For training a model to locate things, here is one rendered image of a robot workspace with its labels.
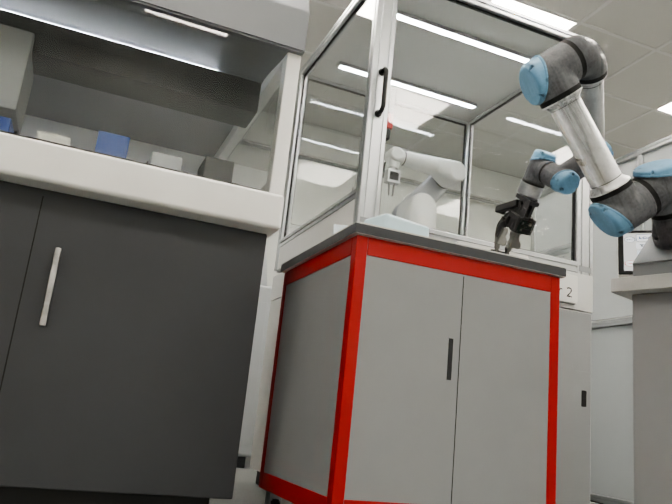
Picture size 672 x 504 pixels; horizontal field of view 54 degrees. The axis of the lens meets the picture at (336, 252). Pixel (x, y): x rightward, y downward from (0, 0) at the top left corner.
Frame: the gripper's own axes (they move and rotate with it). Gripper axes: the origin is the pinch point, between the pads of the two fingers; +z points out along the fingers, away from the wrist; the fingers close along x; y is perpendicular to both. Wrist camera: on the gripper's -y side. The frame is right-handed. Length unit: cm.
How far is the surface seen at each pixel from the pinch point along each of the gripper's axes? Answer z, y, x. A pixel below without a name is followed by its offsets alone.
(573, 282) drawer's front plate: 10.0, -10.8, 43.9
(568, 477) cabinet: 69, 29, 44
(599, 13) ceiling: -103, -181, 127
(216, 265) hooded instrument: 18, 15, -95
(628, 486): 128, -41, 165
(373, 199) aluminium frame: -1.2, -21.0, -41.6
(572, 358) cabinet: 34, 4, 45
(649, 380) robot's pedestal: 7, 65, 13
